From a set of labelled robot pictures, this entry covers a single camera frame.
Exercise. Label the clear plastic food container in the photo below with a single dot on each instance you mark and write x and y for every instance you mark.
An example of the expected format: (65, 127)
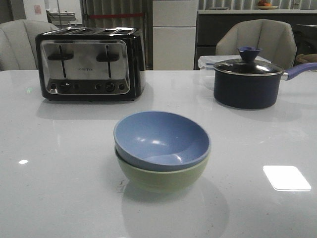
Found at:
(207, 62)

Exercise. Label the dark kitchen counter cabinet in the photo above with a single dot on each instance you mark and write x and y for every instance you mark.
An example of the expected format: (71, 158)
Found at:
(222, 33)

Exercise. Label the beige chair left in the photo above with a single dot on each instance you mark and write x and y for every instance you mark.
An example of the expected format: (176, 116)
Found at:
(17, 43)

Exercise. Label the dark blue saucepan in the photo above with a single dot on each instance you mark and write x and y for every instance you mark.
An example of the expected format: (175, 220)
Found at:
(253, 91)

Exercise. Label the fruit plate on counter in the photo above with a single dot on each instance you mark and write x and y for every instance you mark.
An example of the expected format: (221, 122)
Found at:
(265, 5)

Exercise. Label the blue bowl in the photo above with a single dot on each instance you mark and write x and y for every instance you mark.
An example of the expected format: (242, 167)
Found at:
(160, 141)

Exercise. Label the white refrigerator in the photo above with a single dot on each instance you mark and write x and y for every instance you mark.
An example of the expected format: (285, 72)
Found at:
(174, 33)

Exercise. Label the beige chair right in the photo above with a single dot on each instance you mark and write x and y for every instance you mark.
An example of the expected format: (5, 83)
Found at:
(274, 37)

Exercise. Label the glass pot lid blue knob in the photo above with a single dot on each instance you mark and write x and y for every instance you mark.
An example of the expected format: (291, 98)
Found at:
(247, 64)

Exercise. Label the beige chair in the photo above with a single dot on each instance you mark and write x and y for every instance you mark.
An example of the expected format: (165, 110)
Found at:
(274, 37)
(17, 43)

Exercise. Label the green bowl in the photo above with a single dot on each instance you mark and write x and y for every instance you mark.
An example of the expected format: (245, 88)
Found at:
(163, 182)

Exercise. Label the black and silver toaster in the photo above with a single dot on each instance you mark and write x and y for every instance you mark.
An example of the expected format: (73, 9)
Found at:
(91, 64)

